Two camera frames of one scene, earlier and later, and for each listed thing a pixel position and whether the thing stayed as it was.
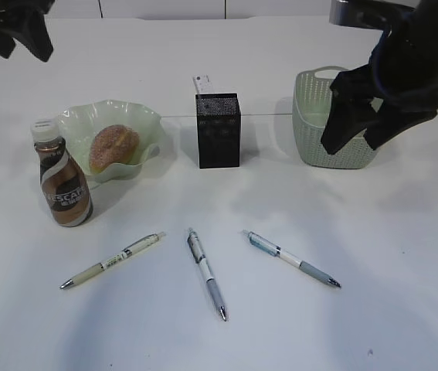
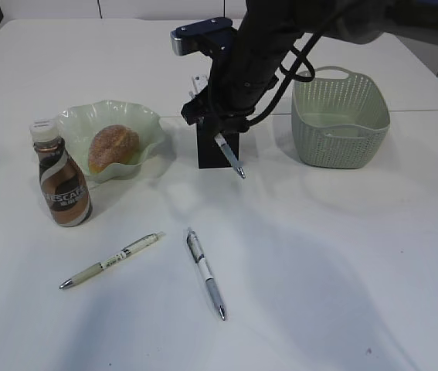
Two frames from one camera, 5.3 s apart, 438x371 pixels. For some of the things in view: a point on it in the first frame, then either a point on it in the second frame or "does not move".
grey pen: x=275 y=250 -> x=230 y=154
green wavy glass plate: x=79 y=124 does not move
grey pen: x=195 y=243 does not move
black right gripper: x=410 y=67 -> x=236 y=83
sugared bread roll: x=113 y=144 does not move
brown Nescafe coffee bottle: x=65 y=185 does not move
